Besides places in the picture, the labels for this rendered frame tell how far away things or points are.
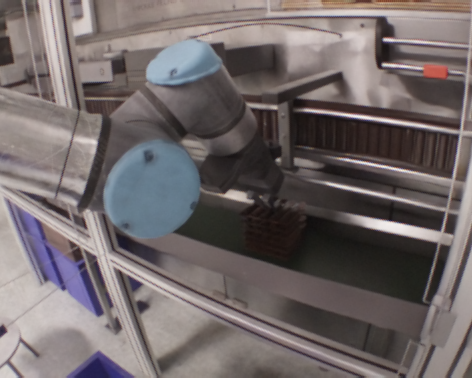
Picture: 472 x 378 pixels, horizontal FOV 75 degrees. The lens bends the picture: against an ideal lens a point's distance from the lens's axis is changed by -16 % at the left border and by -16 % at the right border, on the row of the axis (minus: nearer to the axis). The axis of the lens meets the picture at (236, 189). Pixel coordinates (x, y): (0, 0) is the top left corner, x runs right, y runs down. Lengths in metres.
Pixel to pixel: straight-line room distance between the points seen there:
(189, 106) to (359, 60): 0.57
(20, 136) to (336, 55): 0.79
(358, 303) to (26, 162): 0.55
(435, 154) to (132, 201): 0.51
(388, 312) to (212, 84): 0.46
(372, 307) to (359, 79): 0.55
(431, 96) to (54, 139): 0.79
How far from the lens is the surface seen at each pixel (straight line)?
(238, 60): 0.88
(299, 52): 0.98
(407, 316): 0.64
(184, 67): 0.43
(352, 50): 0.93
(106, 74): 1.02
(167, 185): 0.31
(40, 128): 0.31
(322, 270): 0.68
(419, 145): 0.65
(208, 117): 0.47
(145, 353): 1.28
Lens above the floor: 1.12
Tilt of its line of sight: 26 degrees down
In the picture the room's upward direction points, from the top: 5 degrees counter-clockwise
